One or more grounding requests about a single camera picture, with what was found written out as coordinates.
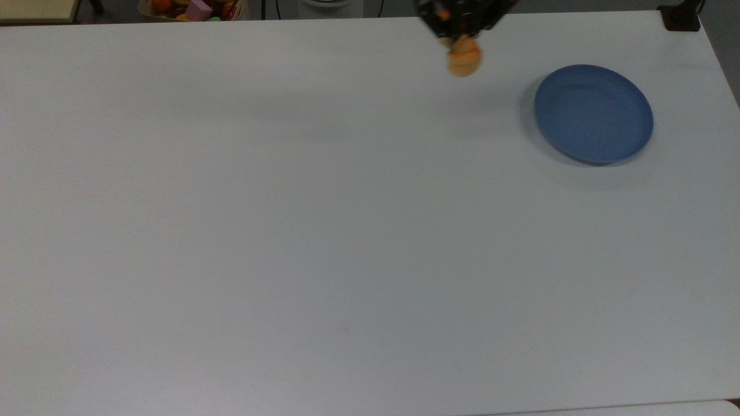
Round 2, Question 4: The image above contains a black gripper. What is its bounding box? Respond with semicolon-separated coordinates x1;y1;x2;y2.
415;0;517;42

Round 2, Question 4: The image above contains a pink toy block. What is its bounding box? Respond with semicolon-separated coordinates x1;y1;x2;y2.
185;0;213;22

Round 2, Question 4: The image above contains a blue round plate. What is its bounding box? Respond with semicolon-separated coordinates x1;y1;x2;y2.
533;64;655;166

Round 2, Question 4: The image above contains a box of toy food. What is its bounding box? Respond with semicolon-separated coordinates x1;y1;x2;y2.
138;0;250;23

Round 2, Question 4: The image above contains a black table clamp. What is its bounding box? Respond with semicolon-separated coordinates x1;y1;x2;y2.
658;0;704;32

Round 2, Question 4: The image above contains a beige board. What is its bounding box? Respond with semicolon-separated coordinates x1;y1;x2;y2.
0;0;82;25

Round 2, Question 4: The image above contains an orange toy bread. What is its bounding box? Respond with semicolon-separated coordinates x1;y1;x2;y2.
439;34;483;78

